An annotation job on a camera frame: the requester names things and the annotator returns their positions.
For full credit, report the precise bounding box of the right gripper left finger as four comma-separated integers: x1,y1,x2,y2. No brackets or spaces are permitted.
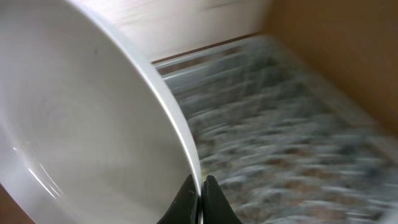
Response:
157,174,198,224

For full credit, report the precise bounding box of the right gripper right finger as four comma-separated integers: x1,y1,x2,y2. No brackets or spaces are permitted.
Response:
201,175,242,224

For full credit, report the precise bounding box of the grey round plate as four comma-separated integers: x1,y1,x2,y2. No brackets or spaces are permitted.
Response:
1,1,201,223

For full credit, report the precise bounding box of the grey plastic dishwasher rack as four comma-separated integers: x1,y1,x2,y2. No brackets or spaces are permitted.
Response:
155,36,397,223

